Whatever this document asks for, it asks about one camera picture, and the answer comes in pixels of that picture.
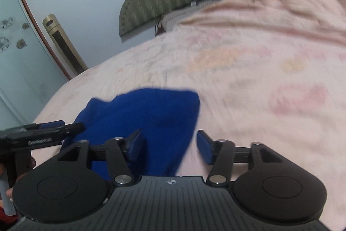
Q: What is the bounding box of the person's left hand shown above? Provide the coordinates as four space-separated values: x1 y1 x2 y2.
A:
5 156 36 204

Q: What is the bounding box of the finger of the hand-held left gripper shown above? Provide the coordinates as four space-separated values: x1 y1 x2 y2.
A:
60 122 86 140
32 120 66 130

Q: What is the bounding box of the gold tower fan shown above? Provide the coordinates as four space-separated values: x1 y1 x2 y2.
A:
42 13 89 75

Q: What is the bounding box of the blue small garment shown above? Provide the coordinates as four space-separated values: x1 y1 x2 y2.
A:
61 87 201 181

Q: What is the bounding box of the frosted glass door with decals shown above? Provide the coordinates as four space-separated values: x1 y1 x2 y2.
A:
0 0 71 126

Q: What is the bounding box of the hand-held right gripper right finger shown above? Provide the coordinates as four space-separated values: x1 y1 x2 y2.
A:
196 130 285 186

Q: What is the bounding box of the pink bed sheet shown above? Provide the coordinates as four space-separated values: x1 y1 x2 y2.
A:
32 12 346 230

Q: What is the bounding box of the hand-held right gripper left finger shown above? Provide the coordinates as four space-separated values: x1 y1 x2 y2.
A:
57 129 148 186

